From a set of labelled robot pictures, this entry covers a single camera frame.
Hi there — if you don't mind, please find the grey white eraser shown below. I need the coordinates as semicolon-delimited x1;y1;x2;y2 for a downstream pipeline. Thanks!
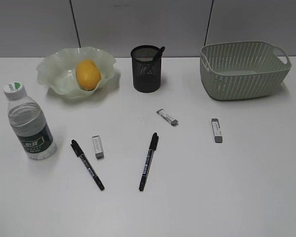
156;109;179;126
211;118;223;143
92;135;104;159

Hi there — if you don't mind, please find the black marker pen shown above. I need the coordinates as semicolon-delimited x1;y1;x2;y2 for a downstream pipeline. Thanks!
139;132;159;192
71;140;105;191
143;46;165;75

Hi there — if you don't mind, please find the clear water bottle green label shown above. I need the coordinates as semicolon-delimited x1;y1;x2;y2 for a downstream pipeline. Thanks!
3;82;57;160

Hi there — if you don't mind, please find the black mesh pen holder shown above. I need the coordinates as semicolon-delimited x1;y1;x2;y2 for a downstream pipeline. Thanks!
131;45;162;93

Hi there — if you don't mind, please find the green woven plastic basket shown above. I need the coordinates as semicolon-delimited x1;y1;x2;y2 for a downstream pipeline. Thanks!
200;41;292;101

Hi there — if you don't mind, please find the pale green wavy plate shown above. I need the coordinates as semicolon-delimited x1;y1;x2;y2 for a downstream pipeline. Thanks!
37;46;116;100

